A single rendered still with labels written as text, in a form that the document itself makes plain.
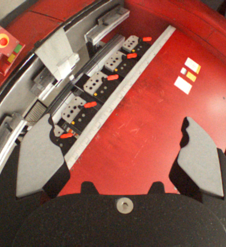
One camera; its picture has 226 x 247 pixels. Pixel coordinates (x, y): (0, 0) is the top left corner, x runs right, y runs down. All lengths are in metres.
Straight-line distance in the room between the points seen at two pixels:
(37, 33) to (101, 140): 0.84
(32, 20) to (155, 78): 1.03
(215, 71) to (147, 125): 0.72
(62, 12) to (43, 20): 0.15
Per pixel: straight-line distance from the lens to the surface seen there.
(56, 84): 0.81
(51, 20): 1.06
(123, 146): 0.60
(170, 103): 0.73
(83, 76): 0.77
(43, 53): 0.66
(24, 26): 1.17
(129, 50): 0.86
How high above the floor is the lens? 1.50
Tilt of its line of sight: 6 degrees down
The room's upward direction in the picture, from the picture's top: 125 degrees clockwise
